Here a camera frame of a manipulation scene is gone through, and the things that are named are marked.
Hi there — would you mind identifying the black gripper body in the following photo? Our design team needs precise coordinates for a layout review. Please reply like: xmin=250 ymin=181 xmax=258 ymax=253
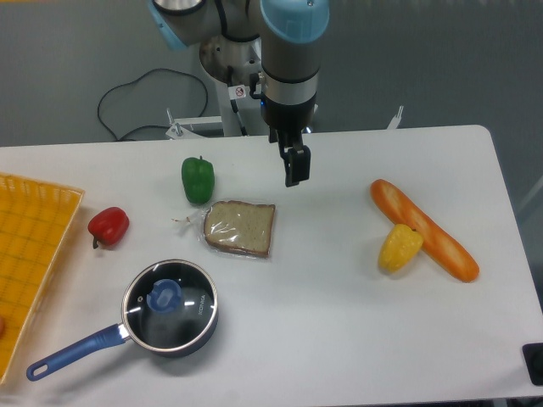
xmin=258 ymin=92 xmax=316 ymax=145

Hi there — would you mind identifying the glass lid blue knob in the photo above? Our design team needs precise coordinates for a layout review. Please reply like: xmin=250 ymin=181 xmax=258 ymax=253
xmin=121 ymin=259 xmax=218 ymax=353

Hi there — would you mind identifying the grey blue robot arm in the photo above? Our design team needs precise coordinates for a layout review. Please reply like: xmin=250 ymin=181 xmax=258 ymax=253
xmin=148 ymin=1 xmax=330 ymax=187

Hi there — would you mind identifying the wrapped brown bread slice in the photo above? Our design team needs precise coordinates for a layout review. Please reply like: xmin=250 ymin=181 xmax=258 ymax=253
xmin=173 ymin=199 xmax=277 ymax=259

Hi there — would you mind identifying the green bell pepper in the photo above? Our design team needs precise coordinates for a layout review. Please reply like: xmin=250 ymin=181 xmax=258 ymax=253
xmin=181 ymin=156 xmax=215 ymax=205

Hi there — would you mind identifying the yellow bell pepper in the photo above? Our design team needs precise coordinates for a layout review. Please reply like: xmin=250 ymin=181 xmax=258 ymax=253
xmin=378 ymin=224 xmax=423 ymax=272

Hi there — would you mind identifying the orange baguette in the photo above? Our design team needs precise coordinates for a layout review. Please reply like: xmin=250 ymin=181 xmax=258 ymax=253
xmin=370 ymin=179 xmax=479 ymax=282

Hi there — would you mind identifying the red bell pepper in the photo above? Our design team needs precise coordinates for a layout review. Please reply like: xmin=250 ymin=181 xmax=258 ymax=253
xmin=87 ymin=207 xmax=130 ymax=249

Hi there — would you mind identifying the yellow woven basket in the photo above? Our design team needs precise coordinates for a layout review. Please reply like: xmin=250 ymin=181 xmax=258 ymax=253
xmin=1 ymin=173 xmax=85 ymax=383

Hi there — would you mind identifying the black device at edge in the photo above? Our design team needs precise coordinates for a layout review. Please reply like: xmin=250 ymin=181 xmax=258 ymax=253
xmin=522 ymin=343 xmax=543 ymax=386

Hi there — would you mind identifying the white table bracket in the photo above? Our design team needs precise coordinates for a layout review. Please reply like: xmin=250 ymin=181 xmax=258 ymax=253
xmin=387 ymin=105 xmax=404 ymax=130

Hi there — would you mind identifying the black cable on floor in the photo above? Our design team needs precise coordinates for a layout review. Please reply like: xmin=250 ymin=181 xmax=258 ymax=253
xmin=97 ymin=68 xmax=210 ymax=142

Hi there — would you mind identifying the blue saucepan with handle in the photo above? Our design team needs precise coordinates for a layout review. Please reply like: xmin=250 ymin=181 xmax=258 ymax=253
xmin=25 ymin=259 xmax=220 ymax=382

